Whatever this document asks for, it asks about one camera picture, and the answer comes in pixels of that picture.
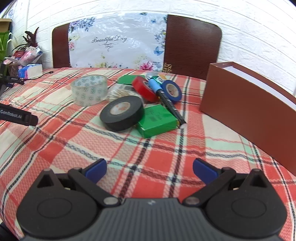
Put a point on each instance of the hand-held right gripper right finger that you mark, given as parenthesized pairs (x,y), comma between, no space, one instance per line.
(203,170)

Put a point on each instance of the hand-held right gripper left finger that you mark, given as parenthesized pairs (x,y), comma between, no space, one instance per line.
(97,170)

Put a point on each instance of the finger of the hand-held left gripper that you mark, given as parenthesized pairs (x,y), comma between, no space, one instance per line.
(16,114)

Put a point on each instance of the brown cardboard box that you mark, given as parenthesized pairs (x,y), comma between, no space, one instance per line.
(242,104)

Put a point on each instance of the blue tape roll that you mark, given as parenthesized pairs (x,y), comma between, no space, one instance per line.
(178,96)

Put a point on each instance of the black device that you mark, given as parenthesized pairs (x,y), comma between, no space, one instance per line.
(13,79)

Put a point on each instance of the blue and white tissue pack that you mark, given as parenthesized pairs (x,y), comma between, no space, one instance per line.
(32,69)

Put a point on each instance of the black tape roll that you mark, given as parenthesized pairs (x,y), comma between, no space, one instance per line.
(124,120)

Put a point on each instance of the pink packets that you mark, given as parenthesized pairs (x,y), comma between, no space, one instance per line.
(27,55)

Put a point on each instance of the large green box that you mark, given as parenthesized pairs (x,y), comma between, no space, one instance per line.
(157,118)

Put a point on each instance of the green bag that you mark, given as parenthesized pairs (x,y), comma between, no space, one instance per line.
(3,44)

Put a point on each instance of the clear printed tape roll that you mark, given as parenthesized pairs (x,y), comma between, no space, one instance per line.
(90,97)

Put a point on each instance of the dark red plant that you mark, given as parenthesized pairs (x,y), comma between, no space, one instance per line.
(31,38)

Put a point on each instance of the cotton swab packet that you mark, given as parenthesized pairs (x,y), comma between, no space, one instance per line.
(122,89)

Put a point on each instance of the open cardboard carton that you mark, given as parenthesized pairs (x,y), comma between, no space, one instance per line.
(4,24)

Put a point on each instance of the red tape roll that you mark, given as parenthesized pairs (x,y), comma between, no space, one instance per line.
(146,92)

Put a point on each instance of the small green box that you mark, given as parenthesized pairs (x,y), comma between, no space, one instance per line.
(124,80)

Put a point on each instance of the blue and black marker pen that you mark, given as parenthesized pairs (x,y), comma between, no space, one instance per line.
(153,85)

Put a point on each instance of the small printed packet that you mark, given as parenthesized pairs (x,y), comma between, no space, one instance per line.
(157,77)

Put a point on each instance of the floral plastic bag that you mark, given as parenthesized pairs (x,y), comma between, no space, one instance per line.
(115,53)

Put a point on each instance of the wooden chair with floral cover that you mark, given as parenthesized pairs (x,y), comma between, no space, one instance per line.
(189,46)

